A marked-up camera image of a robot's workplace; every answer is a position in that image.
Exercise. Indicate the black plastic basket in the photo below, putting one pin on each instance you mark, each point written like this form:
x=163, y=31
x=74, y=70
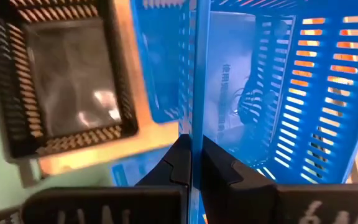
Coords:
x=70, y=71

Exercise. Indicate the blue plastic basket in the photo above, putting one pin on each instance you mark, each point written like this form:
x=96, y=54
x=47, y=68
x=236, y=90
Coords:
x=228, y=46
x=160, y=62
x=135, y=168

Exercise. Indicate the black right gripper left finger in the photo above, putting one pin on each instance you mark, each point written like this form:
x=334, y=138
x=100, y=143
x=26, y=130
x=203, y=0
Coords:
x=120, y=205

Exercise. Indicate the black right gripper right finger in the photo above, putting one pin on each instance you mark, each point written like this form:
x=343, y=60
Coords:
x=259, y=205

